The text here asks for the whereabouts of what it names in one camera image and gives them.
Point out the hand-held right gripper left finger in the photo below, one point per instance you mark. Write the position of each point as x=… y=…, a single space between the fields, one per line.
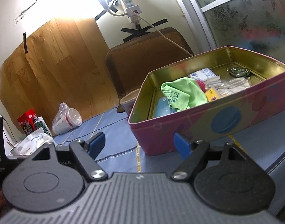
x=97 y=142

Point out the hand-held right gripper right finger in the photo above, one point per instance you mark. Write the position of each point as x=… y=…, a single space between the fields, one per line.
x=182 y=144

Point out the pink tin box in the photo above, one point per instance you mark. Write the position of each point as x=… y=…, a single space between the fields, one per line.
x=203 y=126

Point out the green cloth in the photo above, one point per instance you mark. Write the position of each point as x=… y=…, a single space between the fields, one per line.
x=182 y=93

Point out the yellow small packet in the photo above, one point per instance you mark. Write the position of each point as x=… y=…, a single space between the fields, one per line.
x=212 y=95

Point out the pink plush toy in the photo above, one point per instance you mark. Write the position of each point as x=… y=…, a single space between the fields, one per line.
x=200 y=84

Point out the white packet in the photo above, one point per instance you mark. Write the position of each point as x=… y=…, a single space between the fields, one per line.
x=203 y=74

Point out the cotton swab bag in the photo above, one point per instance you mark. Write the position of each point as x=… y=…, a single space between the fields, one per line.
x=228 y=86

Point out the green snack packet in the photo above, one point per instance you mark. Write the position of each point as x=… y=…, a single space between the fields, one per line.
x=238 y=71

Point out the blue checked tablecloth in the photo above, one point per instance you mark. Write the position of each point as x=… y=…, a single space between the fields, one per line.
x=119 y=140

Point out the red snack tin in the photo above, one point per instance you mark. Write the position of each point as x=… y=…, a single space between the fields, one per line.
x=28 y=122

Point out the bagged white paper cup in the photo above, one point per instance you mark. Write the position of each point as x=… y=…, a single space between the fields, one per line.
x=65 y=120

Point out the green white carton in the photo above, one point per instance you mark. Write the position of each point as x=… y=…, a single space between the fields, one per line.
x=43 y=126

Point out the pink snack cup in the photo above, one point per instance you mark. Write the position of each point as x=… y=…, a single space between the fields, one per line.
x=128 y=102

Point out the wooden board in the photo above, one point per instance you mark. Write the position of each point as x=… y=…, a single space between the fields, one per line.
x=63 y=74

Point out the brown chair back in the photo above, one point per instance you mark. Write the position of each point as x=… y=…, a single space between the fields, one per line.
x=142 y=58

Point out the black tape cross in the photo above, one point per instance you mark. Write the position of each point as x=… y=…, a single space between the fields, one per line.
x=142 y=29

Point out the frosted glass door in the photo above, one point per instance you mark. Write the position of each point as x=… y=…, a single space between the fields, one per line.
x=245 y=16

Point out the aluminium door frame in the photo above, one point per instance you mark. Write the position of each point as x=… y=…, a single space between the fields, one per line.
x=193 y=11

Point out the white wall power strip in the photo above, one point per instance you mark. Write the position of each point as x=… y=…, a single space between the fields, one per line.
x=130 y=4

